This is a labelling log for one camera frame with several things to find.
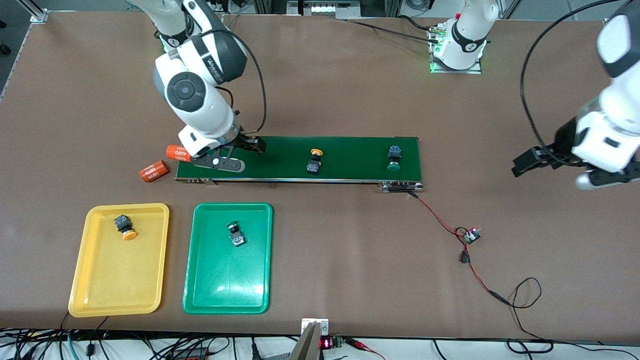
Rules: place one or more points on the small speed controller board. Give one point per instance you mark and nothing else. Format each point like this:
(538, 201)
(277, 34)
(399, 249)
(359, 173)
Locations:
(471, 236)

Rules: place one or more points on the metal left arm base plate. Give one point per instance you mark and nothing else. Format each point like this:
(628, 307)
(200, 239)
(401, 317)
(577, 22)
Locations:
(457, 71)

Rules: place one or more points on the grey metal camera bracket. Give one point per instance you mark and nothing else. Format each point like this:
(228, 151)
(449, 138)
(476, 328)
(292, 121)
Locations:
(307, 345)

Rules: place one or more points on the green mushroom push button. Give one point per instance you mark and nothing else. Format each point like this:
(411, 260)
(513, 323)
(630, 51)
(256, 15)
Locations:
(236, 237)
(394, 152)

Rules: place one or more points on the orange cylinder with white print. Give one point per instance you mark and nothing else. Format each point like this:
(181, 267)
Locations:
(176, 152)
(152, 171)

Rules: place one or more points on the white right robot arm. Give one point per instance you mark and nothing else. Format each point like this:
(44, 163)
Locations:
(200, 100)

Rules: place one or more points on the green conveyor belt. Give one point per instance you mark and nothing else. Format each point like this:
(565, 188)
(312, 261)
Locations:
(350, 165)

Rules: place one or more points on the red clip lead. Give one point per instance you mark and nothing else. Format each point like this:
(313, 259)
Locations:
(362, 345)

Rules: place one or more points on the aluminium frame profile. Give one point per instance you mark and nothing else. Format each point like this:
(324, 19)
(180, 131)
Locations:
(37, 15)

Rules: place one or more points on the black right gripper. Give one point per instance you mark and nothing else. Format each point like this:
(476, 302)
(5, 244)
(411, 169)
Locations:
(244, 143)

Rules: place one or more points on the yellow mushroom push button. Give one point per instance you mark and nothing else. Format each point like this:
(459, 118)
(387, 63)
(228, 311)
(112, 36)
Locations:
(123, 222)
(314, 166)

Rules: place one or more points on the small red digit display module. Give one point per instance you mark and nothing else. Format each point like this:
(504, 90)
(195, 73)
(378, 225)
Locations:
(326, 343)

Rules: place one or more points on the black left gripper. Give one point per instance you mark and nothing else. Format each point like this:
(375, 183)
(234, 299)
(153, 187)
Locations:
(563, 137)

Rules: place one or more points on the silver metal box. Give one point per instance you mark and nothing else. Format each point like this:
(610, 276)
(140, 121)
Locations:
(330, 10)

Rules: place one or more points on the yellow plastic tray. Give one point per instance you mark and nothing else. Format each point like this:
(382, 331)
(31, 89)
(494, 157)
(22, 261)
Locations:
(120, 270)

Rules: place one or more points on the orange power strip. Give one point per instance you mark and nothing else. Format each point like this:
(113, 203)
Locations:
(192, 356)

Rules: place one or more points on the green plastic tray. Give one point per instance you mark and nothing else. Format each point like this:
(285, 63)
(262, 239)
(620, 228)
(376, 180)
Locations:
(227, 280)

